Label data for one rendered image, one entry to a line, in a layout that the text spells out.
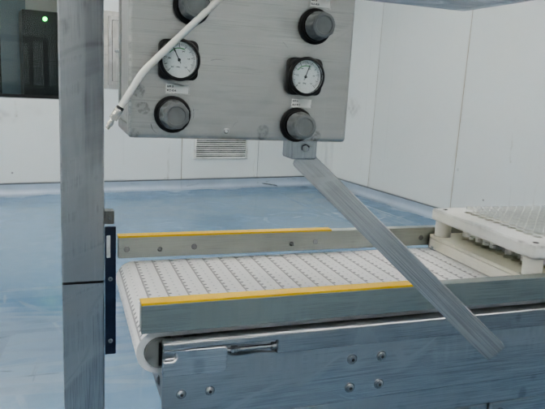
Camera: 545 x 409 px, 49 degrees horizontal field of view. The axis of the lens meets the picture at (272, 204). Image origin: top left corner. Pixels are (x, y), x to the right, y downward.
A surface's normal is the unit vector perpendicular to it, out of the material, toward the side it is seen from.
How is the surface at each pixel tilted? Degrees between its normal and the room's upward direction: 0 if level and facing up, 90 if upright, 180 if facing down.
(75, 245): 90
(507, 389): 90
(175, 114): 90
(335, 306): 90
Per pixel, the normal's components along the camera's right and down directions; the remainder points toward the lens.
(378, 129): -0.89, 0.04
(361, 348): 0.33, 0.21
